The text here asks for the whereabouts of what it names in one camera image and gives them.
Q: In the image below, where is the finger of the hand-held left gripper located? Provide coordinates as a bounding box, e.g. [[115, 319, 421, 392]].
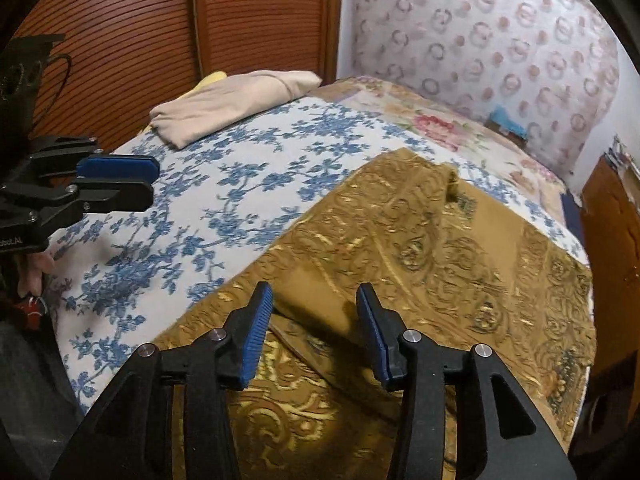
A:
[[27, 135, 161, 183], [0, 177, 154, 233]]

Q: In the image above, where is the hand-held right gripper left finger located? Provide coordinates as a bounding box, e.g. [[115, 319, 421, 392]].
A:
[[50, 281, 275, 480]]

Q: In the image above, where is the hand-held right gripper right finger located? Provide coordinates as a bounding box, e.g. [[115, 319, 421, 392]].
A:
[[356, 282, 577, 480]]

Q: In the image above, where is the golden patterned shirt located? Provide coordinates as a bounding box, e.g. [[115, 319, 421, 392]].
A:
[[150, 147, 598, 480]]

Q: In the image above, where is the person's left hand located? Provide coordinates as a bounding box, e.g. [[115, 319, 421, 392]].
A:
[[17, 249, 55, 302]]

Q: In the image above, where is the bed with floral sheet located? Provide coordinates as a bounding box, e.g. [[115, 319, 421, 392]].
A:
[[50, 95, 588, 411]]

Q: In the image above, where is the yellow cloth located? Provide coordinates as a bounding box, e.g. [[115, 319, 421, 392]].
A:
[[192, 71, 231, 92]]

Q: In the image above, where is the beige folded garment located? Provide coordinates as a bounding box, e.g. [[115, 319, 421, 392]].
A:
[[150, 70, 323, 150]]

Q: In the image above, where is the wooden louvered wardrobe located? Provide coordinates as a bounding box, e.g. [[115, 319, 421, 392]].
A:
[[0, 0, 346, 161]]

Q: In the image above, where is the navy blue blanket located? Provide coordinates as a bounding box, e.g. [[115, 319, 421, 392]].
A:
[[560, 190, 583, 231]]

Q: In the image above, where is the cardboard box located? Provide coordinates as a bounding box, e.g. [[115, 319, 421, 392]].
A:
[[485, 120, 528, 150]]

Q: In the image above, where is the blue cloth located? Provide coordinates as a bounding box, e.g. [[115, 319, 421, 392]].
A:
[[487, 105, 528, 136]]

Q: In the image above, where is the wooden cabinet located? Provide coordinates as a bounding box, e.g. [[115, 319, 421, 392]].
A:
[[580, 152, 640, 311]]

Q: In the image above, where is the clutter of small containers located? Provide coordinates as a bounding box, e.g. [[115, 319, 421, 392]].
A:
[[605, 135, 640, 181]]

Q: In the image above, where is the black cable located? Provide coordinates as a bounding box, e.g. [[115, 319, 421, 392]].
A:
[[42, 54, 75, 111]]

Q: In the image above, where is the ring patterned headboard cloth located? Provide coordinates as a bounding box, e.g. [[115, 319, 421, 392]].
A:
[[350, 0, 621, 176]]

